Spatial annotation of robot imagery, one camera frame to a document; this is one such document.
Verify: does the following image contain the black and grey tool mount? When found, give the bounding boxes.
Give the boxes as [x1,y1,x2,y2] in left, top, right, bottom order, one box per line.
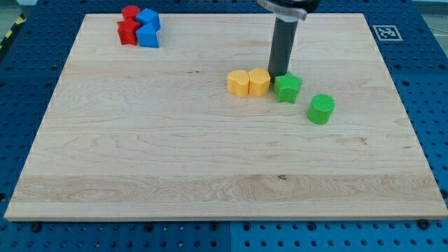
[256,0,321,21]

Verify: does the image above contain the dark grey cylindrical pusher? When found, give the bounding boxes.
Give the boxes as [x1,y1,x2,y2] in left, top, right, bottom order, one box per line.
[268,17,298,83]

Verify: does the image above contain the green star block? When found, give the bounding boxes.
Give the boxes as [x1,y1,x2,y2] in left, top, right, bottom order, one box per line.
[274,71,303,104]

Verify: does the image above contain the yellow hexagon block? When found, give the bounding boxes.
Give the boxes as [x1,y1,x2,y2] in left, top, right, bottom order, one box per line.
[248,68,270,97]

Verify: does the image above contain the red star block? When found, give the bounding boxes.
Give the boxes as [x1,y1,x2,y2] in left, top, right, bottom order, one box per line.
[117,19,141,46]

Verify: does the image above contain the yellow heart block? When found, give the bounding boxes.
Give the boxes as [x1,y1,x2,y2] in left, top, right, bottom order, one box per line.
[227,70,250,97]

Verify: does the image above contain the green cylinder block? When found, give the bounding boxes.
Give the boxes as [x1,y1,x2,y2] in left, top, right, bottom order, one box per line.
[307,94,335,125]

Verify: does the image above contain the white fiducial marker tag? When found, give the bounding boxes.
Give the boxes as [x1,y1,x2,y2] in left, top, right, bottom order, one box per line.
[373,24,402,41]

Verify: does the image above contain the blue triangular block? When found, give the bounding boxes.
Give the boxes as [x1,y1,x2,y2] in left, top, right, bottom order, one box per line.
[136,23,159,48]

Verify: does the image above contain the blue cube block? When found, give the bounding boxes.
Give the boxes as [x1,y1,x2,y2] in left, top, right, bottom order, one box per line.
[136,8,161,32]

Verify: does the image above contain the red cylinder block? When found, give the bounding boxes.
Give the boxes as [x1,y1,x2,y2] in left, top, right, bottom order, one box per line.
[121,5,141,21]

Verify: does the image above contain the light wooden board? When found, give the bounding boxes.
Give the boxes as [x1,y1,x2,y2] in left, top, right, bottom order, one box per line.
[5,13,447,222]

